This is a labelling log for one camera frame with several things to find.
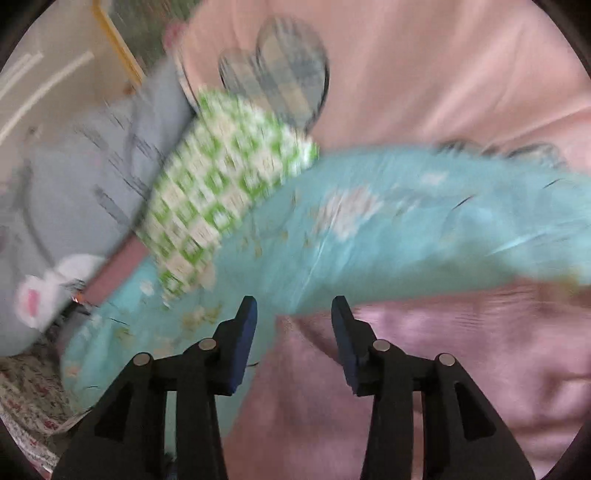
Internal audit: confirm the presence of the dark pink pillow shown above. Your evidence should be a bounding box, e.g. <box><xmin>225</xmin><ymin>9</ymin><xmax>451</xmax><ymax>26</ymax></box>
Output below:
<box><xmin>82</xmin><ymin>234</ymin><xmax>154</xmax><ymax>306</ymax></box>

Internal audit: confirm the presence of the white panelled door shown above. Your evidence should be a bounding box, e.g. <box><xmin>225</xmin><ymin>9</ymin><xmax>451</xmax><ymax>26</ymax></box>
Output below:
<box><xmin>0</xmin><ymin>18</ymin><xmax>145</xmax><ymax>155</ymax></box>

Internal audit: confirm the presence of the green checkered pillow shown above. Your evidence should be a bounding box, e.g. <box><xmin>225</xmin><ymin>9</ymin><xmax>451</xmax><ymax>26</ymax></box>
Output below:
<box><xmin>137</xmin><ymin>89</ymin><xmax>320</xmax><ymax>303</ymax></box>

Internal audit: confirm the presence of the gold framed floral picture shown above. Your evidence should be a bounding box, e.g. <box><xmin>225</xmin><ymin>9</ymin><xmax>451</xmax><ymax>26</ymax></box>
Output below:
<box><xmin>92</xmin><ymin>0</ymin><xmax>195</xmax><ymax>88</ymax></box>

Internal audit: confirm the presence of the pink quilt with plaid hearts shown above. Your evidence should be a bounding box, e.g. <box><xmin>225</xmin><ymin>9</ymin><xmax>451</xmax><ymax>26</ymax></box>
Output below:
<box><xmin>164</xmin><ymin>0</ymin><xmax>591</xmax><ymax>185</ymax></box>

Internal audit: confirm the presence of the grey printed comforter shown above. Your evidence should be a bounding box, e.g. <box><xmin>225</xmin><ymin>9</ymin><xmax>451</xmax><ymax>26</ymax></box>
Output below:
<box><xmin>0</xmin><ymin>59</ymin><xmax>195</xmax><ymax>357</ymax></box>

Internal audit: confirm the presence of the teal floral blanket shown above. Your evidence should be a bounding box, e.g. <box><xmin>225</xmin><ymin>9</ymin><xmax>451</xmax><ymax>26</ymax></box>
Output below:
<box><xmin>60</xmin><ymin>143</ymin><xmax>591</xmax><ymax>414</ymax></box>

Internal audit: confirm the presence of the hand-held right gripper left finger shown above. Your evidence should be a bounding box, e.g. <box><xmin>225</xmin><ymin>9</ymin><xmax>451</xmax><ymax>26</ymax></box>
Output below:
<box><xmin>52</xmin><ymin>295</ymin><xmax>258</xmax><ymax>480</ymax></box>

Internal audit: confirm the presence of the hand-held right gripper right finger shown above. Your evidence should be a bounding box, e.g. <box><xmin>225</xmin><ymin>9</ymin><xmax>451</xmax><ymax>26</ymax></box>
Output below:
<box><xmin>331</xmin><ymin>295</ymin><xmax>536</xmax><ymax>480</ymax></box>

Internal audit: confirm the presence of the mauve fleece garment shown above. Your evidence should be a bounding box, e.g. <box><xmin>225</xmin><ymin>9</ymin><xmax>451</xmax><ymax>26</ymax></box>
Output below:
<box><xmin>222</xmin><ymin>277</ymin><xmax>589</xmax><ymax>480</ymax></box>

